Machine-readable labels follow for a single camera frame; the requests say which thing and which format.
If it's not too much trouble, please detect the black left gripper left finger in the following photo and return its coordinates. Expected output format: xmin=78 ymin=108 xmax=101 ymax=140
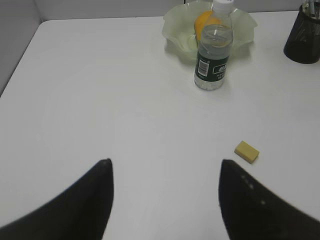
xmin=0 ymin=158 xmax=114 ymax=240

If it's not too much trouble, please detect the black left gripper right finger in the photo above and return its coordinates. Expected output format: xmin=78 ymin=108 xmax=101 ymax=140
xmin=218 ymin=159 xmax=320 ymax=240

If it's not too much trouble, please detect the yellow eraser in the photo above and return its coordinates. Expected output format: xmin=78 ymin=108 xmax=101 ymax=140
xmin=234 ymin=140 xmax=260 ymax=165

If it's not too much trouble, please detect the clear water bottle green label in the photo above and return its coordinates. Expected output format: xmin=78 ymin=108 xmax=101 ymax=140
xmin=194 ymin=0 xmax=234 ymax=91

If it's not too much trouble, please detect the yellow mango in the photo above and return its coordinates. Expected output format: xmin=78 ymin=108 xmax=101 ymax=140
xmin=194 ymin=10 xmax=213 ymax=42

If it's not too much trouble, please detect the grey white mechanical pen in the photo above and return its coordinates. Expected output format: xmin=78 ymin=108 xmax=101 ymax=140
xmin=308 ymin=0 xmax=316 ymax=17

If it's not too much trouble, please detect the blue white ballpoint pen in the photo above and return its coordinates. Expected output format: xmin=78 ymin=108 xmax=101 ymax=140
xmin=301 ymin=0 xmax=309 ymax=13

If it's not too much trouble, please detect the black mesh pen holder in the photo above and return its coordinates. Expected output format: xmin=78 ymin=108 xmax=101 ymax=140
xmin=283 ymin=5 xmax=320 ymax=64

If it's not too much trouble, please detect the pale green wavy glass plate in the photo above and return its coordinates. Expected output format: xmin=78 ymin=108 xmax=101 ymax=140
xmin=162 ymin=0 xmax=257 ymax=61

